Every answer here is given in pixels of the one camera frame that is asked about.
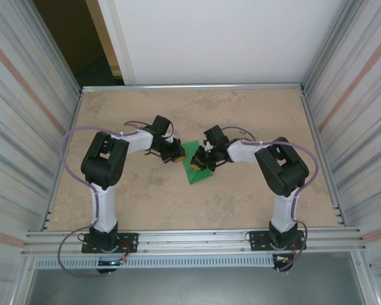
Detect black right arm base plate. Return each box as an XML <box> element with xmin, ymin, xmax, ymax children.
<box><xmin>249</xmin><ymin>229</ymin><xmax>305</xmax><ymax>252</ymax></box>

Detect grey metal sheet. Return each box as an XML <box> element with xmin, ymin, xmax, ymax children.
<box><xmin>25</xmin><ymin>252</ymin><xmax>369</xmax><ymax>305</ymax></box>

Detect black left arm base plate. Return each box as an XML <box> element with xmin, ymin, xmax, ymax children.
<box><xmin>81</xmin><ymin>233</ymin><xmax>139</xmax><ymax>254</ymax></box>

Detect beige door jamb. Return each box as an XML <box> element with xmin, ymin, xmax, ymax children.
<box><xmin>84</xmin><ymin>0</ymin><xmax>126</xmax><ymax>86</ymax></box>

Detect translucent ribbed side panel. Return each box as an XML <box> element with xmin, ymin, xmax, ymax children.
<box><xmin>304</xmin><ymin>0</ymin><xmax>381</xmax><ymax>305</ymax></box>
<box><xmin>0</xmin><ymin>0</ymin><xmax>82</xmax><ymax>305</ymax></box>

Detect grey slotted cable duct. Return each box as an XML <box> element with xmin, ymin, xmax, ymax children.
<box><xmin>34</xmin><ymin>254</ymin><xmax>276</xmax><ymax>269</ymax></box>

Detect small electronics module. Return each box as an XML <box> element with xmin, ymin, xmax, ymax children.
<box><xmin>97</xmin><ymin>259</ymin><xmax>128</xmax><ymax>275</ymax></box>
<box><xmin>272</xmin><ymin>254</ymin><xmax>295</xmax><ymax>273</ymax></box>

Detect aluminium table edge rail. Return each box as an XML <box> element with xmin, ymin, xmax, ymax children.
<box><xmin>43</xmin><ymin>90</ymin><xmax>83</xmax><ymax>231</ymax></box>
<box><xmin>300</xmin><ymin>90</ymin><xmax>347</xmax><ymax>227</ymax></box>
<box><xmin>80</xmin><ymin>83</ymin><xmax>305</xmax><ymax>93</ymax></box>

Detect wide aluminium mounting rail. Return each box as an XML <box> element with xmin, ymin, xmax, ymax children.
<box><xmin>23</xmin><ymin>226</ymin><xmax>368</xmax><ymax>255</ymax></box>

